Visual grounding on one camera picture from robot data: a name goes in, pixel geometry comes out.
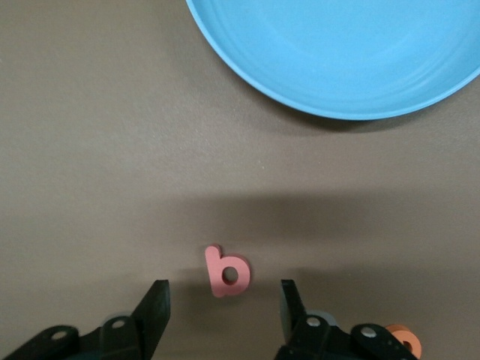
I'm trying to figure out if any blue plate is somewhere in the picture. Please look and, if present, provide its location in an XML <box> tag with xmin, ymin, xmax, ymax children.
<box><xmin>185</xmin><ymin>0</ymin><xmax>480</xmax><ymax>122</ymax></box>

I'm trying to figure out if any orange foam letter e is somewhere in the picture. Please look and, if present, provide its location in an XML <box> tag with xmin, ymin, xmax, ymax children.
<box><xmin>385</xmin><ymin>324</ymin><xmax>423</xmax><ymax>359</ymax></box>

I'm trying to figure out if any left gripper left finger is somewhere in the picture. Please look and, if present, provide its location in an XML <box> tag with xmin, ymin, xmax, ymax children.
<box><xmin>0</xmin><ymin>279</ymin><xmax>172</xmax><ymax>360</ymax></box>

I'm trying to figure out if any pink foam letter b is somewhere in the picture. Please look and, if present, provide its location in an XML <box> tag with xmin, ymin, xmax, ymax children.
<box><xmin>205</xmin><ymin>244</ymin><xmax>251</xmax><ymax>299</ymax></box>

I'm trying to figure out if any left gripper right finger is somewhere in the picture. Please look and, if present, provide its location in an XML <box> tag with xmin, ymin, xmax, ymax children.
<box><xmin>275</xmin><ymin>279</ymin><xmax>413</xmax><ymax>360</ymax></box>

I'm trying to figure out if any brown table cover mat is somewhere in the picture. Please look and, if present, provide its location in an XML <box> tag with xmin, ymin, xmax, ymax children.
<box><xmin>0</xmin><ymin>0</ymin><xmax>480</xmax><ymax>360</ymax></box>

